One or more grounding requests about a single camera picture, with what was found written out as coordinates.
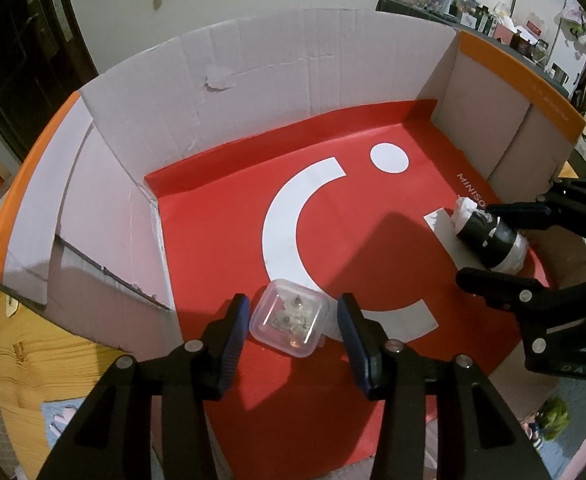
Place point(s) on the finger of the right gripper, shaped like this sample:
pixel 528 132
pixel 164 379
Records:
pixel 540 215
pixel 508 292

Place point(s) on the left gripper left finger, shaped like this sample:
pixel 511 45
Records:
pixel 110 435

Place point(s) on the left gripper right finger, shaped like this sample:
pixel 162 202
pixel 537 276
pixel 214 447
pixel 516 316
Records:
pixel 478 435

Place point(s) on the black white bundle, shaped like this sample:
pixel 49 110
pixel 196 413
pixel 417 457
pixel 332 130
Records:
pixel 496 246

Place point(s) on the clear plastic case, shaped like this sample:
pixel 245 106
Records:
pixel 290 318

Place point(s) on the green haired figurine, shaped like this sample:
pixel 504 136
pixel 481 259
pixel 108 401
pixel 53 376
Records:
pixel 548 422

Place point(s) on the light blue fluffy mat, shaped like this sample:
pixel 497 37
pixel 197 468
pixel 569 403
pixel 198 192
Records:
pixel 56 417

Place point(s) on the cardboard box red lining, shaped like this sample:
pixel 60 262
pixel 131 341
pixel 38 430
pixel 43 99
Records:
pixel 298 145

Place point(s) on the dark wooden door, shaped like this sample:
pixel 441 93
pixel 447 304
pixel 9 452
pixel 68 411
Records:
pixel 43 59

